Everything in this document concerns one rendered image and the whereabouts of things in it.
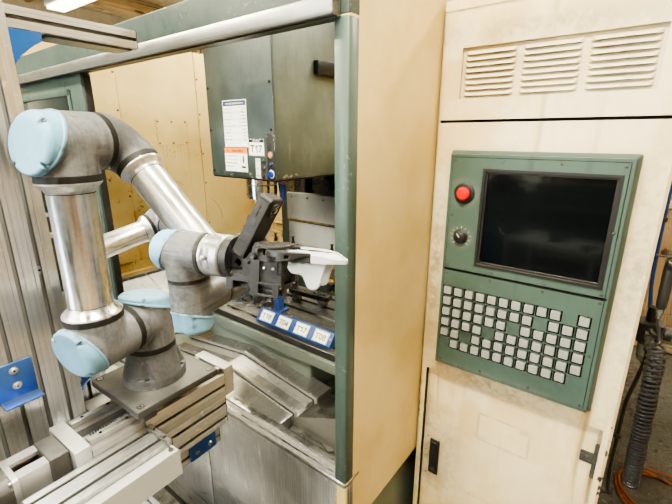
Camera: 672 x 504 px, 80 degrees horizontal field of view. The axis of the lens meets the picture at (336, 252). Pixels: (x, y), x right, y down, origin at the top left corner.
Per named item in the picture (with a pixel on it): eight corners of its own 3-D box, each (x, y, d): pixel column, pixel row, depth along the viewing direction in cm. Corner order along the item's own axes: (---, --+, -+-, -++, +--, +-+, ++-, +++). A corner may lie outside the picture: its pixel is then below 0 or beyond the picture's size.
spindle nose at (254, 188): (283, 196, 213) (282, 173, 209) (265, 200, 199) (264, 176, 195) (258, 194, 219) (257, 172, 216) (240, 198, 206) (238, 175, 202)
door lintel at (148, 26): (349, 12, 81) (350, -57, 78) (14, 86, 203) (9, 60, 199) (360, 16, 84) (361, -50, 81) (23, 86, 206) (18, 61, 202)
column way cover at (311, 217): (345, 283, 243) (346, 198, 228) (288, 268, 270) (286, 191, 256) (350, 281, 246) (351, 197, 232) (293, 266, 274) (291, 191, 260)
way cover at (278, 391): (282, 448, 152) (280, 412, 148) (156, 368, 205) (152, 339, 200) (331, 407, 175) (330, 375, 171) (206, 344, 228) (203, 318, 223)
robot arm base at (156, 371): (144, 399, 95) (138, 362, 92) (111, 377, 103) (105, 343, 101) (198, 370, 107) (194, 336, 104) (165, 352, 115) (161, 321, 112)
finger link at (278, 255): (318, 262, 64) (270, 256, 67) (319, 251, 64) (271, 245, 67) (306, 266, 59) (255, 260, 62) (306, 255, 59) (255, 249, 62)
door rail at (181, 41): (332, 13, 80) (331, -9, 79) (9, 86, 199) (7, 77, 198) (340, 17, 83) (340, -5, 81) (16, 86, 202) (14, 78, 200)
